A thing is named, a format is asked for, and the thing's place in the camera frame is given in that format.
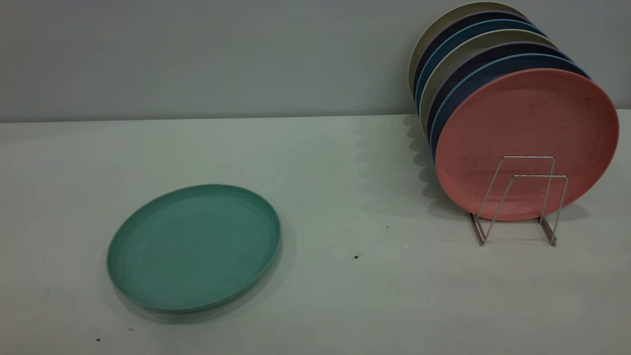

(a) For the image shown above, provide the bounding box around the pink round plate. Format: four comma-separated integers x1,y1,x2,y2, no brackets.
435,68,620,222

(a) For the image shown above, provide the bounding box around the grey beige round plate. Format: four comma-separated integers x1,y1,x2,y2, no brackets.
419,29,560,136

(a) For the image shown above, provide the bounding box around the dark navy round plate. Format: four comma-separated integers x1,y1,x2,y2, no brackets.
413,11,535,99

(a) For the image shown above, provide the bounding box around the large beige round plate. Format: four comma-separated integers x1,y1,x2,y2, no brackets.
408,1,530,97

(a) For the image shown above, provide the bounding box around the green round plate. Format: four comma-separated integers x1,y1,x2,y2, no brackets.
106,184,281,314

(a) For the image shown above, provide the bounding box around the metal wire plate rack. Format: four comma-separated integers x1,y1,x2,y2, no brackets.
467,156,569,247

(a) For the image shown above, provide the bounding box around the dark purple round plate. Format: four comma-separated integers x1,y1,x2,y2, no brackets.
426,41,572,143

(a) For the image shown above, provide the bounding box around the teal blue round plate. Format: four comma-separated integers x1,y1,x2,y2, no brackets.
416,19,549,116

